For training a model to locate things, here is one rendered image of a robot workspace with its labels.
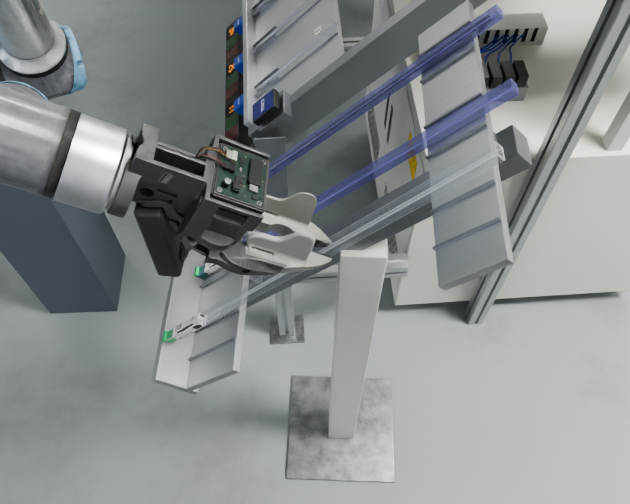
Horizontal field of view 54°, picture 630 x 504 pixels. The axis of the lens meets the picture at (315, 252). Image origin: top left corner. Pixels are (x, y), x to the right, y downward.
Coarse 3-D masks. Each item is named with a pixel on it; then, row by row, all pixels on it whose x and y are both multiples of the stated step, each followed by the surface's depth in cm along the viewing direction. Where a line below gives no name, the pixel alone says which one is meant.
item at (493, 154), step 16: (496, 144) 48; (464, 160) 50; (480, 160) 48; (496, 160) 48; (448, 176) 51; (464, 176) 50; (416, 192) 53; (432, 192) 52; (384, 208) 55; (400, 208) 54; (416, 208) 54; (352, 224) 58; (368, 224) 56; (384, 224) 56; (336, 240) 59; (352, 240) 58; (256, 288) 67; (224, 304) 71; (240, 304) 70; (208, 320) 74
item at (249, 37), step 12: (252, 0) 122; (252, 12) 120; (252, 24) 118; (252, 36) 116; (252, 48) 114; (252, 60) 112; (252, 72) 110; (252, 84) 109; (252, 96) 107; (252, 108) 105; (252, 120) 104
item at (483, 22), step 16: (480, 16) 64; (496, 16) 62; (464, 32) 65; (480, 32) 64; (448, 48) 66; (416, 64) 69; (432, 64) 68; (400, 80) 70; (368, 96) 73; (384, 96) 72; (352, 112) 75; (320, 128) 79; (336, 128) 77; (304, 144) 80; (288, 160) 82
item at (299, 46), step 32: (256, 0) 122; (288, 0) 113; (320, 0) 105; (256, 32) 117; (288, 32) 109; (320, 32) 101; (256, 64) 112; (288, 64) 104; (320, 64) 98; (256, 96) 107
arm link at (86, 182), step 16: (80, 128) 48; (96, 128) 49; (112, 128) 50; (80, 144) 47; (96, 144) 48; (112, 144) 49; (128, 144) 50; (80, 160) 47; (96, 160) 48; (112, 160) 48; (64, 176) 47; (80, 176) 48; (96, 176) 48; (112, 176) 48; (64, 192) 48; (80, 192) 48; (96, 192) 49; (112, 192) 50; (80, 208) 51; (96, 208) 50
